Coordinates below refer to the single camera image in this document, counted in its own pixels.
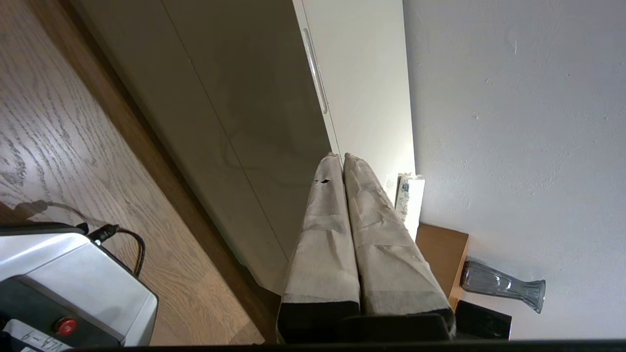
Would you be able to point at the white paper label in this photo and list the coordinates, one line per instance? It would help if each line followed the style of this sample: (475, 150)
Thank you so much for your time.
(34, 340)

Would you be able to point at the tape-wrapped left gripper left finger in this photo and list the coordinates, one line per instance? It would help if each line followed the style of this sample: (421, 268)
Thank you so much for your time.
(323, 254)

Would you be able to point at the red emergency stop button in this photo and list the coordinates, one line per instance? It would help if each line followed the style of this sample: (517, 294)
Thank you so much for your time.
(66, 326)

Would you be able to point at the white cabinet drawer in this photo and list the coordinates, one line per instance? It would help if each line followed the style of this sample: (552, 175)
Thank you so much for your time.
(176, 122)
(254, 98)

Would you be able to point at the clear glass vase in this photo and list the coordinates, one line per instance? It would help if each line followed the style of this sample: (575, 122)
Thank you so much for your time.
(503, 284)

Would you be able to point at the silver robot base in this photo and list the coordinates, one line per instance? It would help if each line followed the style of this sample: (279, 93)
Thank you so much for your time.
(73, 274)

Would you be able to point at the white blue tissue pack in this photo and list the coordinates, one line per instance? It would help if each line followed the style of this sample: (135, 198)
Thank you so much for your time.
(408, 195)

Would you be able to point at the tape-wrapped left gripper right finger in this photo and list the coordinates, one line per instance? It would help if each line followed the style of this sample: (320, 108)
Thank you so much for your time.
(386, 254)

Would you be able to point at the brown wooden side table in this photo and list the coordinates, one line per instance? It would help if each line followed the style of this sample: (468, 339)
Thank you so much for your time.
(440, 259)

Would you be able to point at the white glossy low cabinet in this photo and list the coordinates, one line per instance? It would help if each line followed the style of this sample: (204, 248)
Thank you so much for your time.
(362, 73)

